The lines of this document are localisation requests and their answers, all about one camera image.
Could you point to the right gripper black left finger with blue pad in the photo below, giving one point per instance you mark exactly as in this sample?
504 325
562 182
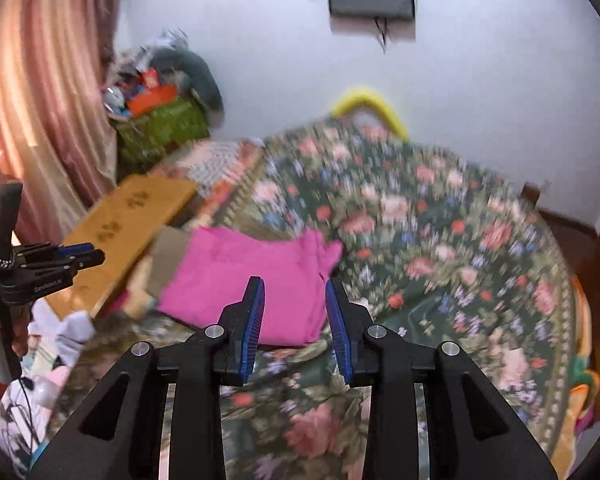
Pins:
116 431

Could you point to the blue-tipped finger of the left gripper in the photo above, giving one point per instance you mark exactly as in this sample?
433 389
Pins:
79 256

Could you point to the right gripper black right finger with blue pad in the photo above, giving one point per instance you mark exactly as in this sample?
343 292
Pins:
431 408

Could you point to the person's left hand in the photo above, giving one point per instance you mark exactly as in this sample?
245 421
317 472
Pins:
20 322

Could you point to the brown cardboard box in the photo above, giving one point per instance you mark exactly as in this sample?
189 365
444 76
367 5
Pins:
122 225

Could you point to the olive folded garment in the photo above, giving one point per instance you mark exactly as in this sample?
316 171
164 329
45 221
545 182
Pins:
166 256

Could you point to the orange yellow fleece blanket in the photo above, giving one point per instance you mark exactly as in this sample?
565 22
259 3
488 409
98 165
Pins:
585 387

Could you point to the pink striped curtain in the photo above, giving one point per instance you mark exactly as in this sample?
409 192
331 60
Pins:
55 136

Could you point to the green bag with clutter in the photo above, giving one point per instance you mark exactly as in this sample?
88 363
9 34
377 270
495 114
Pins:
154 114

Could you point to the dark green floral bedspread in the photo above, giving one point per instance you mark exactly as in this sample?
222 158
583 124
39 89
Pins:
433 247

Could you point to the grey stuffed toy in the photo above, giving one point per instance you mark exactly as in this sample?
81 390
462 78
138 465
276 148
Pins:
195 75

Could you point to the yellow pillow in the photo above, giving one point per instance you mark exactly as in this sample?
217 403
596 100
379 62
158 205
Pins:
362 99

